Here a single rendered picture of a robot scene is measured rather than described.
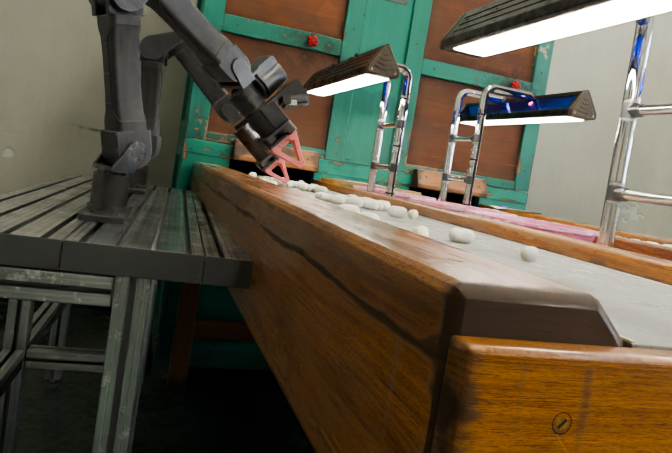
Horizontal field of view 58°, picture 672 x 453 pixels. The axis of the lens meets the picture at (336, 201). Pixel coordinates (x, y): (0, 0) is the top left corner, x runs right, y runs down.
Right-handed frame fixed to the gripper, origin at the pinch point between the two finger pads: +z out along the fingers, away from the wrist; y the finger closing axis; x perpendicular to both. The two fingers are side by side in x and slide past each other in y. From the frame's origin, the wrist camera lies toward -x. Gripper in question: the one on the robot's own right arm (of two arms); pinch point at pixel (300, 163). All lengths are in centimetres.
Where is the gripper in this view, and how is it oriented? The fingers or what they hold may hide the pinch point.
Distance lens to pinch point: 128.7
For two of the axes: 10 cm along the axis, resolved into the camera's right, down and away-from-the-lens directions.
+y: -3.0, -0.9, 9.5
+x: -7.3, 6.6, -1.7
